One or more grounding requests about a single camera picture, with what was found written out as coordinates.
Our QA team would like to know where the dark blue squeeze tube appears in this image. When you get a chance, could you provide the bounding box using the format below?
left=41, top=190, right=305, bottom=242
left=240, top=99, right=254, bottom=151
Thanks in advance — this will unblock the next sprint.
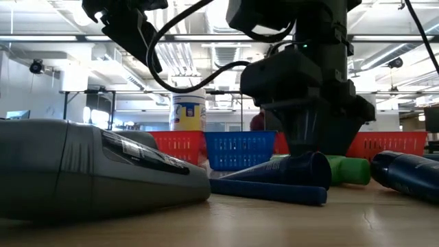
left=222, top=150, right=333, bottom=191
left=370, top=150, right=439, bottom=203

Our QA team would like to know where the dark blue disposable razor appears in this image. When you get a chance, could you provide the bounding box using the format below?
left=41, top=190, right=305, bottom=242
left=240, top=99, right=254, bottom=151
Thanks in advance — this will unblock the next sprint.
left=205, top=167, right=328, bottom=207

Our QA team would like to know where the person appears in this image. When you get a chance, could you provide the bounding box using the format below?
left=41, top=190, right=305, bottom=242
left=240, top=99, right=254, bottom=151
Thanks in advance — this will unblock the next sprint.
left=249, top=111, right=267, bottom=132

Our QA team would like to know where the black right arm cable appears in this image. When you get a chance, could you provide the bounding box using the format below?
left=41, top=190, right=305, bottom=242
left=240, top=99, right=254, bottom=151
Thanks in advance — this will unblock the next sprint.
left=146, top=0, right=251, bottom=94

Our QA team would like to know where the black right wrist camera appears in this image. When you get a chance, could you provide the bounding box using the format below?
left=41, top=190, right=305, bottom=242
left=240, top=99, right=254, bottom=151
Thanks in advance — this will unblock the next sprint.
left=239, top=46, right=323, bottom=107

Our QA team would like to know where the blue plastic basket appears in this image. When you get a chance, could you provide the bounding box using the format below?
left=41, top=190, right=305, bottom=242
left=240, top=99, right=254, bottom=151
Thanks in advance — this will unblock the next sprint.
left=204, top=130, right=278, bottom=172

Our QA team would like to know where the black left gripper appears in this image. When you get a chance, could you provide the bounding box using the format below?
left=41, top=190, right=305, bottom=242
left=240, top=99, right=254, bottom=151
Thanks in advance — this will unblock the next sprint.
left=82, top=0, right=169, bottom=73

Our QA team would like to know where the thin black cable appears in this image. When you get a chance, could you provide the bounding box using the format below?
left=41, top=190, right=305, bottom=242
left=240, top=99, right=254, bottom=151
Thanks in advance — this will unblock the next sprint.
left=404, top=0, right=439, bottom=75

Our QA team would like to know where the ribbed ceiling air duct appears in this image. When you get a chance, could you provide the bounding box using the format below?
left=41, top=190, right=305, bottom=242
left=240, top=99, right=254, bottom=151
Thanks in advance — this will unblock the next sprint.
left=214, top=46, right=241, bottom=69

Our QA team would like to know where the green travel bottle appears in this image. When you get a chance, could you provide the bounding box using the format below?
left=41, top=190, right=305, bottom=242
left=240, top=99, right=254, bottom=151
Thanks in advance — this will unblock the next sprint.
left=270, top=154, right=371, bottom=187

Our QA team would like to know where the black monitor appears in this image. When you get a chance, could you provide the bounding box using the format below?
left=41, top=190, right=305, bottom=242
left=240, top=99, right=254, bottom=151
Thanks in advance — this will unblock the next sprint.
left=424, top=106, right=439, bottom=134

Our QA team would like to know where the red plastic basket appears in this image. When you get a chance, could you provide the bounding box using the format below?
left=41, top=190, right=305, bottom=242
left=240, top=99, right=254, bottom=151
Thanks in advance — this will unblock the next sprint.
left=273, top=132, right=291, bottom=155
left=346, top=131, right=428, bottom=161
left=147, top=130, right=209, bottom=165

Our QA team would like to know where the white yellow wipes canister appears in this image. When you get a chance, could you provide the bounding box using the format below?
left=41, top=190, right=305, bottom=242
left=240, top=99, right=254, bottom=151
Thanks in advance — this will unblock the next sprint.
left=170, top=87, right=207, bottom=132

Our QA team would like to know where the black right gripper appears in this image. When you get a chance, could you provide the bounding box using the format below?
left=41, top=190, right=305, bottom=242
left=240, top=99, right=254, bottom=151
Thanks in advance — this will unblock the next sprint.
left=262, top=68, right=377, bottom=156

